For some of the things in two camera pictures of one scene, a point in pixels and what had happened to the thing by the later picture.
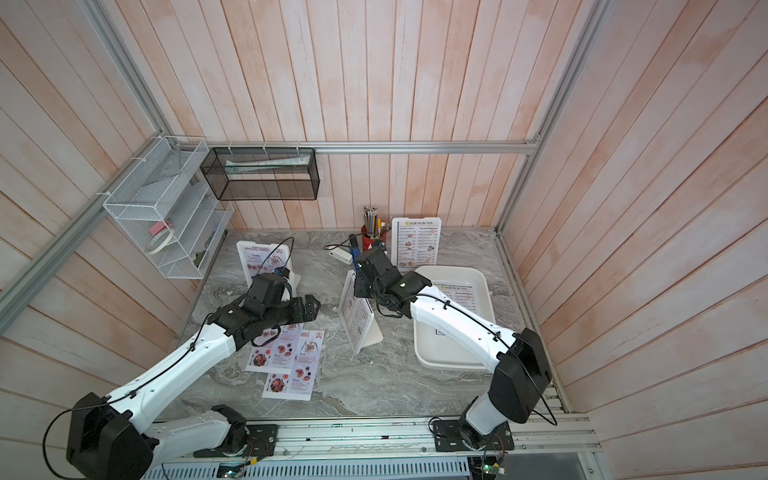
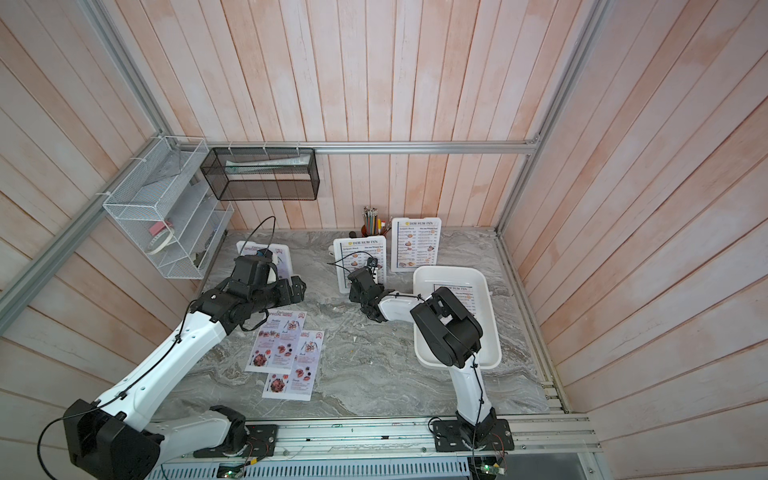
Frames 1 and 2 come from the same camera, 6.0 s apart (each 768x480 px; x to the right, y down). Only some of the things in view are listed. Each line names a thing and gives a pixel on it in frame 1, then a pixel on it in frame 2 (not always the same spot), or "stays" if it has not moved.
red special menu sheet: x=298 y=384 stays
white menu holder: x=260 y=258 stays
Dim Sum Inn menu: x=355 y=314 to x=354 y=255
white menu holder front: x=415 y=242 stays
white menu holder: x=359 y=326 to x=351 y=255
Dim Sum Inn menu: x=417 y=243 stays
